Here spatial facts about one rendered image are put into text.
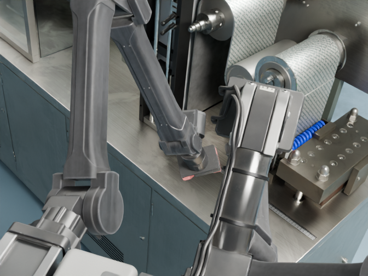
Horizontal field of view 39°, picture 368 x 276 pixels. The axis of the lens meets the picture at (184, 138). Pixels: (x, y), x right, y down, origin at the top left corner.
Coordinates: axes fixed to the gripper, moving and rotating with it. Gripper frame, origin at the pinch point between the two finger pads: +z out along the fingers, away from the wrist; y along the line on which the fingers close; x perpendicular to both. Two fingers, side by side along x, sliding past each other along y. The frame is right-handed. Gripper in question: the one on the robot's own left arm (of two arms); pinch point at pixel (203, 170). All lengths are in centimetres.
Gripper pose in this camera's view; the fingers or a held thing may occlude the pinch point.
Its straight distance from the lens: 143.7
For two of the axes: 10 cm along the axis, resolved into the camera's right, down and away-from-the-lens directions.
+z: 2.0, 3.2, 9.3
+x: 2.0, 9.1, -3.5
